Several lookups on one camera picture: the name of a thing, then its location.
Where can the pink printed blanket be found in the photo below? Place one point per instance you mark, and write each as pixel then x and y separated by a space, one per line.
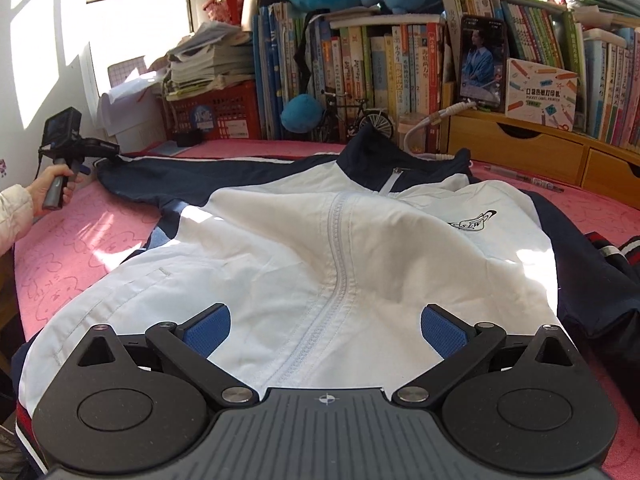
pixel 75 240

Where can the wooden drawer organizer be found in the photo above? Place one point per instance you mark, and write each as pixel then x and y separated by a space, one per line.
pixel 525 150

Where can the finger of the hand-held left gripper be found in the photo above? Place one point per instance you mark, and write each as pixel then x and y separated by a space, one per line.
pixel 107 150

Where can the white paper sheets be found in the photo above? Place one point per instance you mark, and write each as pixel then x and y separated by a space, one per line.
pixel 125 105

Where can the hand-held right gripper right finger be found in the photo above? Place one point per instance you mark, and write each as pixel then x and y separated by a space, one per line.
pixel 440 332

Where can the white and navy jacket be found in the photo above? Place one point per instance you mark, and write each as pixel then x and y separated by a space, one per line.
pixel 280 240

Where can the dark striped garment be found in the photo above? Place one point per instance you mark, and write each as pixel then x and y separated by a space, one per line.
pixel 620 260

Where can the clear pen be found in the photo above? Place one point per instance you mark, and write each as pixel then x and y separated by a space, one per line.
pixel 525 177

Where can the large red plastic crate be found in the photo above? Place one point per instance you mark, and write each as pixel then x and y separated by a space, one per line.
pixel 225 110

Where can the person's left forearm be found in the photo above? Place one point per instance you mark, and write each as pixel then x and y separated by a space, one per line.
pixel 12 215

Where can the small black box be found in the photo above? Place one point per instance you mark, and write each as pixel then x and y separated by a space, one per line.
pixel 190 138

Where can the round blue plush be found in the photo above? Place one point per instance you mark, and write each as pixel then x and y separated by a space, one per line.
pixel 300 112

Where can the white printed cardboard box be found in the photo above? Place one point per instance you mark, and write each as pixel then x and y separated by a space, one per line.
pixel 540 92

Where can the row of books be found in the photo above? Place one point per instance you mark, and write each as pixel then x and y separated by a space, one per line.
pixel 350 60

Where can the small red plastic basket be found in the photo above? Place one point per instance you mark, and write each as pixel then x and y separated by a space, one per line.
pixel 225 7

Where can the stack of papers and booklets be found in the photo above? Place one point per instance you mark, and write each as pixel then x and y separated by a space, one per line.
pixel 210 60

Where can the miniature bicycle model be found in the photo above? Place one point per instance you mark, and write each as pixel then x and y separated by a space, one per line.
pixel 372 122

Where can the white grid board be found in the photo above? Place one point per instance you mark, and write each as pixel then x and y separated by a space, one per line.
pixel 125 69

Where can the black phone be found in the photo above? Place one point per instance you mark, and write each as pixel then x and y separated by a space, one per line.
pixel 482 60

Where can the person's left hand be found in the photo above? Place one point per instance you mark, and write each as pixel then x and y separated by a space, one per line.
pixel 40 187

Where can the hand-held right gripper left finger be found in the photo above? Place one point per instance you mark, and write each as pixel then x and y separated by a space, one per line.
pixel 207 330

